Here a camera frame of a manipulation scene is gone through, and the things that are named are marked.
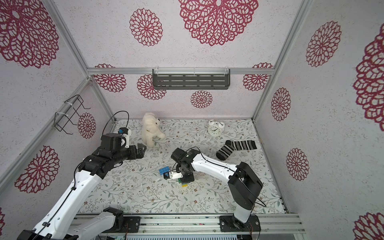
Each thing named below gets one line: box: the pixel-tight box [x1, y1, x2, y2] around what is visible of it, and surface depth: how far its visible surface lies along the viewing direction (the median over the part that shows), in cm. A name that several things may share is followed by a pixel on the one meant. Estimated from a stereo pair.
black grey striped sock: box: [216, 140, 258, 161], surface depth 105 cm
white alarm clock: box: [207, 119, 225, 137], surface depth 106 cm
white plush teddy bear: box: [141, 112, 166, 148], surface depth 97 cm
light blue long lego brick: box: [159, 166, 170, 176], surface depth 94 cm
